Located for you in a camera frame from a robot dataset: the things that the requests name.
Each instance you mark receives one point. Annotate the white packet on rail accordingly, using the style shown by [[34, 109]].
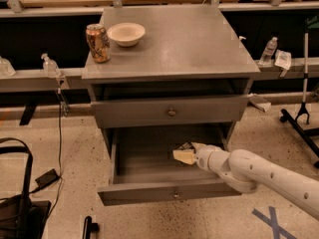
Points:
[[283, 62]]

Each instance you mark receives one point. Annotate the clear plastic water bottle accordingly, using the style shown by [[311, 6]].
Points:
[[268, 51]]

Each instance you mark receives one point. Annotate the clear hand sanitizer bottle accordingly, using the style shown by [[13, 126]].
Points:
[[50, 67]]

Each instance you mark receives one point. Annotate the grey drawer cabinet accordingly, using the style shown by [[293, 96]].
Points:
[[187, 51]]

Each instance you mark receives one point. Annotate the black handle on floor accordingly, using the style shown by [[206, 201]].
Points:
[[90, 227]]

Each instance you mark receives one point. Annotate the closed top drawer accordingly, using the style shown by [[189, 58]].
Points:
[[145, 112]]

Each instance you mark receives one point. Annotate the clear dome lid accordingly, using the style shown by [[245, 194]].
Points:
[[6, 68]]

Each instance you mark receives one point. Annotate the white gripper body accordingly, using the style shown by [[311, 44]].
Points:
[[203, 157]]

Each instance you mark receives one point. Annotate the orange patterned soda can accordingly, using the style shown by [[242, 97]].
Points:
[[98, 41]]

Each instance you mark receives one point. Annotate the blue tape cross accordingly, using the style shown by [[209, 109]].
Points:
[[272, 221]]

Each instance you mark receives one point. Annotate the open middle drawer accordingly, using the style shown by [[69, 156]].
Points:
[[143, 168]]

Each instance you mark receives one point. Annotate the white paper under cabinet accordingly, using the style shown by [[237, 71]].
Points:
[[259, 102]]

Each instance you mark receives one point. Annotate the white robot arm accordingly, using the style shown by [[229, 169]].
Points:
[[244, 170]]

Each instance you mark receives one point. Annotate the white ceramic bowl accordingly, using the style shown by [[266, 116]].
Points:
[[126, 34]]

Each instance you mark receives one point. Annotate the black power adapter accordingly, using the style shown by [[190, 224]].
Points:
[[47, 178]]

